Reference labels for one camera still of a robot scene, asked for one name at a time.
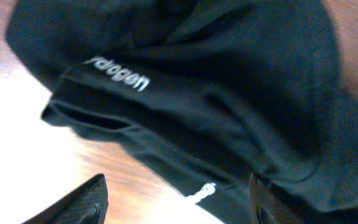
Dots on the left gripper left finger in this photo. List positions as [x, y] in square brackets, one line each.
[87, 204]

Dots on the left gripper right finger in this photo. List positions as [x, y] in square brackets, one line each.
[271, 204]

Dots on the black t-shirt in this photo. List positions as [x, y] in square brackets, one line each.
[203, 93]

